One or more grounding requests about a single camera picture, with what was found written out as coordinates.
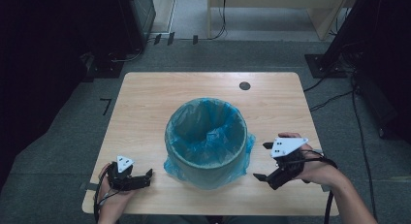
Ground black hanging cable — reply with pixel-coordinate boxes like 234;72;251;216
209;0;228;41

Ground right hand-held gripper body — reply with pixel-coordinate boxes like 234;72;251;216
268;137;309;190

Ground long black floor cable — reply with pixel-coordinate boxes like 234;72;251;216
350;74;378;218

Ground black curtain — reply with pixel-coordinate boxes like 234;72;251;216
323;0;411;144
0;0;130;189

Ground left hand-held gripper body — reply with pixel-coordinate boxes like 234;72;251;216
106;155;146;192

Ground black stand base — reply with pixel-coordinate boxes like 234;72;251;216
304;52;348;79
84;52;125;80

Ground dark cabinet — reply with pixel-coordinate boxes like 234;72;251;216
115;0;157;53

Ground person's dark trousers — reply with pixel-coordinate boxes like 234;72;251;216
142;214;292;224

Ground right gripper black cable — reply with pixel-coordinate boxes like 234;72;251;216
300;148;338;224

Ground person's left hand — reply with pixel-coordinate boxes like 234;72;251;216
96;163;137;215

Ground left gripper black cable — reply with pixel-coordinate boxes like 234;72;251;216
93;167;112;223

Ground blue plastic bag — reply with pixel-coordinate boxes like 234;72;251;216
163;97;256;190

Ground green plastic bin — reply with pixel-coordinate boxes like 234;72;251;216
164;97;249;190

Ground person's right hand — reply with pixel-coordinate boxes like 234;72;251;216
278;132;342;186

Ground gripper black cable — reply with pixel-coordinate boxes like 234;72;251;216
300;148;338;224
93;167;112;223

